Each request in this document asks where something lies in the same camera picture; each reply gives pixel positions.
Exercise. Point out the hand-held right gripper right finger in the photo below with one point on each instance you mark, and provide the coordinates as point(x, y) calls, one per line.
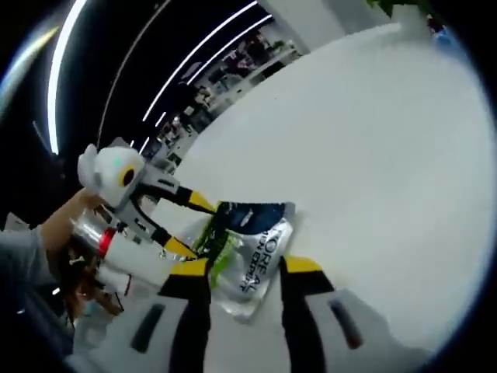
point(306, 322)

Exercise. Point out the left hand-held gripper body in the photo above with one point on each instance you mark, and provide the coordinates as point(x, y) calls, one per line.
point(112, 171)

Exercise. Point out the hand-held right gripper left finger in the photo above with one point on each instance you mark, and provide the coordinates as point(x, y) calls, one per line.
point(186, 322)

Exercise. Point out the white skincare bottle red collar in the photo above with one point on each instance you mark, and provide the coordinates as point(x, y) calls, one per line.
point(136, 256)

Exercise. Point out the green black skincare sachet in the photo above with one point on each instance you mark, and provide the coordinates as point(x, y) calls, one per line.
point(256, 248)

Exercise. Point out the light shirt with blue script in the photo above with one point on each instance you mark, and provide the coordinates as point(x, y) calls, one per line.
point(23, 252)

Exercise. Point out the potted green plant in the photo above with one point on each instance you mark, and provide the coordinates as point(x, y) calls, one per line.
point(382, 4)

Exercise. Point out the blue plastic item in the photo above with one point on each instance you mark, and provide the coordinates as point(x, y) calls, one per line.
point(440, 34)

